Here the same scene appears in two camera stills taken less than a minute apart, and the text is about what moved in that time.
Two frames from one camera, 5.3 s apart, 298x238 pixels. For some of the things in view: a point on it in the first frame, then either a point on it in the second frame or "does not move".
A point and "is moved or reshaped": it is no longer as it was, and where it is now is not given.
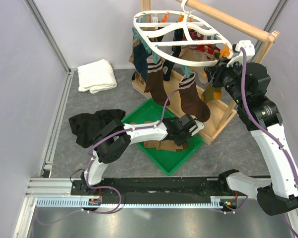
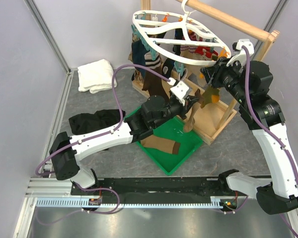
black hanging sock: (167, 66) does not move
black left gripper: (180, 142) → (189, 101)
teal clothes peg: (186, 70) → (180, 67)
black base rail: (154, 188) does not move
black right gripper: (215, 72) does not move
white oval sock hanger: (170, 26) is moved or reshaped
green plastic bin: (153, 111) does not move
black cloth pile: (85, 126) does not move
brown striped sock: (192, 103) → (160, 90)
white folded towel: (96, 77) does not move
